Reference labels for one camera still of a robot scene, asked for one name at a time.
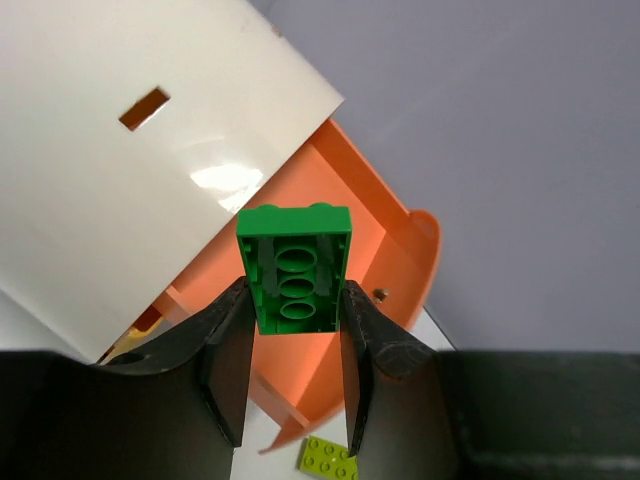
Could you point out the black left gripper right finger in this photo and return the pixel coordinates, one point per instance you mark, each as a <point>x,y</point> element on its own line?
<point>386,373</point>

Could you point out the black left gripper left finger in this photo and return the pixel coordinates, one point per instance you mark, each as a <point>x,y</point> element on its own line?
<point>218,343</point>

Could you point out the orange drawer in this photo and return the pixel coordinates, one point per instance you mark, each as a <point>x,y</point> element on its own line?
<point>297,379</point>

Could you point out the long green lego brick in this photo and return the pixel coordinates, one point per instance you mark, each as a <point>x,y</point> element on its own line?
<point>295,260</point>

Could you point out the gold drawer knob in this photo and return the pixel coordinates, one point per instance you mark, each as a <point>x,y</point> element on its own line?
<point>380,294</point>

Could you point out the yellow drawer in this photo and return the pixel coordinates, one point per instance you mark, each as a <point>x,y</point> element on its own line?
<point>132,338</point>

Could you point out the long lime lego brick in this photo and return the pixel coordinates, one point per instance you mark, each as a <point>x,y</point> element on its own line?
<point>323,459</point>

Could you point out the white cylindrical drawer cabinet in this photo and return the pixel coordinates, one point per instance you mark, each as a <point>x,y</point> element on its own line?
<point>131,133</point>

